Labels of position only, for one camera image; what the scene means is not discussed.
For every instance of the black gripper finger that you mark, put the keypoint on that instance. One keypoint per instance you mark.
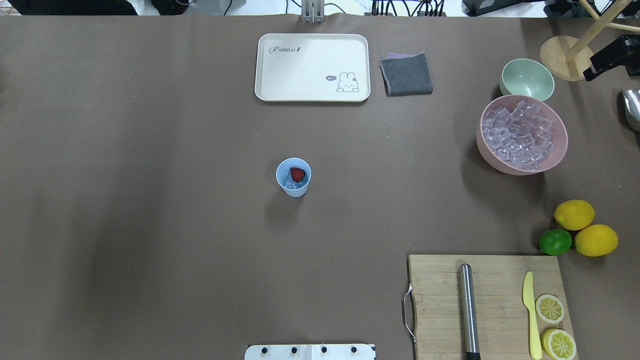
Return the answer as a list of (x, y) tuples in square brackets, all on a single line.
[(623, 51)]

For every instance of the red strawberry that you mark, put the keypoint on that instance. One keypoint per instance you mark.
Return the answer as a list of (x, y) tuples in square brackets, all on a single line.
[(297, 174)]

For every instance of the steel ice scoop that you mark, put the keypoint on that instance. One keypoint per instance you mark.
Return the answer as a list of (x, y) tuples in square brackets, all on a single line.
[(631, 98)]

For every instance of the wooden cup stand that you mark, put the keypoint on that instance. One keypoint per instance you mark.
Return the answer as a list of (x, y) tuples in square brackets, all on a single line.
[(567, 57)]

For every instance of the pink bowl of ice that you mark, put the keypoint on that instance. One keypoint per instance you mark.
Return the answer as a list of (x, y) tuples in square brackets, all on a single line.
[(521, 135)]

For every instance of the light blue cup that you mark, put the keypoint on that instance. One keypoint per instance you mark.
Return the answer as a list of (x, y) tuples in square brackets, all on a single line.
[(282, 175)]

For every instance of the empty green bowl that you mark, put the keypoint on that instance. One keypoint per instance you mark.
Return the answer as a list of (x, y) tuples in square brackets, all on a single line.
[(527, 77)]

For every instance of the yellow lemon upper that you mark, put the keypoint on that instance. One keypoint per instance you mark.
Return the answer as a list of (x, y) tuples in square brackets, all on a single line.
[(574, 214)]

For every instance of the yellow lemon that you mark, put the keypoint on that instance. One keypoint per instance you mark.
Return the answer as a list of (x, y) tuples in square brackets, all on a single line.
[(596, 240), (574, 214)]

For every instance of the yellow lemon lower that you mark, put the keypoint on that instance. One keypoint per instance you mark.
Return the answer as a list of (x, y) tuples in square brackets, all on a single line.
[(596, 240)]

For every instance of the green lime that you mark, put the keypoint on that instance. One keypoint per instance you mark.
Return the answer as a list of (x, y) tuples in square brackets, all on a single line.
[(555, 241)]

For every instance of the grey folded cloth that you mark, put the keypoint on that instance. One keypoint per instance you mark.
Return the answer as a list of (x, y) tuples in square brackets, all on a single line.
[(406, 74)]

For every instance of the lemon slice lower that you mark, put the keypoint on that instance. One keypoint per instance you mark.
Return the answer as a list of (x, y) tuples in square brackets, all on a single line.
[(550, 308)]

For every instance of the lemon half upper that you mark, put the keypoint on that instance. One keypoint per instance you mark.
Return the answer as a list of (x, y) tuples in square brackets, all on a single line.
[(559, 344)]

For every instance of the steel muddler black tip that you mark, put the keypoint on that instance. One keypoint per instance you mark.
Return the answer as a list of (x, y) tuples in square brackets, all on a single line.
[(469, 318)]

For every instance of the yellow plastic knife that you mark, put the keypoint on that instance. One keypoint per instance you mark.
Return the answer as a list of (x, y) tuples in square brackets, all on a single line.
[(528, 300)]

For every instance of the bamboo cutting board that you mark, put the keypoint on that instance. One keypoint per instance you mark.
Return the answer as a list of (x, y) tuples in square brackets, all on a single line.
[(502, 317)]

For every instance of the cream rabbit tray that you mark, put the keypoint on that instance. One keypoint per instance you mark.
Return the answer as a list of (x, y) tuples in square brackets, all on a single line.
[(312, 67)]

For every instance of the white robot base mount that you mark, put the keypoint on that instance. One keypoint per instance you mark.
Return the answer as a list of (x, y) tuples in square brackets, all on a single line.
[(322, 351)]

